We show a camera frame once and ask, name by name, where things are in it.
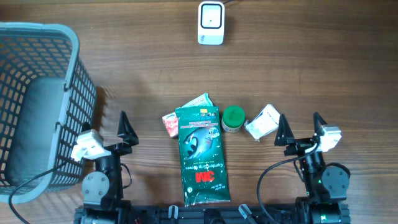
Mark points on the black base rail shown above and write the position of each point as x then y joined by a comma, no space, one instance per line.
280,213

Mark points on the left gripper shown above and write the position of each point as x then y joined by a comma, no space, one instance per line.
129,138

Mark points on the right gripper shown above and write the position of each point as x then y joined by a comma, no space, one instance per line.
289,138

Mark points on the green 3M gloves package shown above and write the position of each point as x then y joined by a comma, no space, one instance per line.
203,169

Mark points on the green lid jar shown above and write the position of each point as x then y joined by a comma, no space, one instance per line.
233,118

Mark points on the teal plastic packet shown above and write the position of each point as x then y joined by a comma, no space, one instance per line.
202,100

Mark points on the red white small box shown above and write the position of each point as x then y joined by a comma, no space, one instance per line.
171,124

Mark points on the white barcode scanner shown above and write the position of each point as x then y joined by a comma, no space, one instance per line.
210,28

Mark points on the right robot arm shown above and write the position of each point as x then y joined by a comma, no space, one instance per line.
326,184

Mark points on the grey plastic mesh basket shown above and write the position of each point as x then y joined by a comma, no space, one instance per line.
46,96

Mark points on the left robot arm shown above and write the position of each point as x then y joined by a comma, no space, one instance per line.
103,189

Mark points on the white wipes packet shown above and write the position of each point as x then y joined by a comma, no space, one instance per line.
264,123

